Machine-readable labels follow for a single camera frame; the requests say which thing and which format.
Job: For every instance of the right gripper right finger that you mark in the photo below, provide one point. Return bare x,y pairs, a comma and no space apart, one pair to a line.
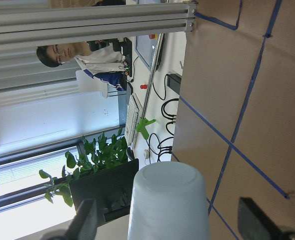
254,224

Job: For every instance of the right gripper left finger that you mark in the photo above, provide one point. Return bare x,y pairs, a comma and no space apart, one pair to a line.
84,225

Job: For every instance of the light blue cup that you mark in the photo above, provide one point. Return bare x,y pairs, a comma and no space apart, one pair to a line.
168,203

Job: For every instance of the potted green plant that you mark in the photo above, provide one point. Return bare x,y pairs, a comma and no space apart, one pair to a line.
99,155

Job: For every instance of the green reacher grabber tool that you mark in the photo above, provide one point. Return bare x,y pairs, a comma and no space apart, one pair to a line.
143,121

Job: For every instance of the white keyboard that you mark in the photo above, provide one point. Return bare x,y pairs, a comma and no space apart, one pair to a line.
133,114

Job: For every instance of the person in white jacket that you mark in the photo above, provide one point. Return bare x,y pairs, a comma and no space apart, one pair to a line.
97,59

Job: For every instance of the blue teach pendant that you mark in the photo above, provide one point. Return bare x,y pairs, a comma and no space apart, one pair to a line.
145,46

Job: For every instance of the aluminium frame post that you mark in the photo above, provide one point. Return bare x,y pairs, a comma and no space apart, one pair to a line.
27,28

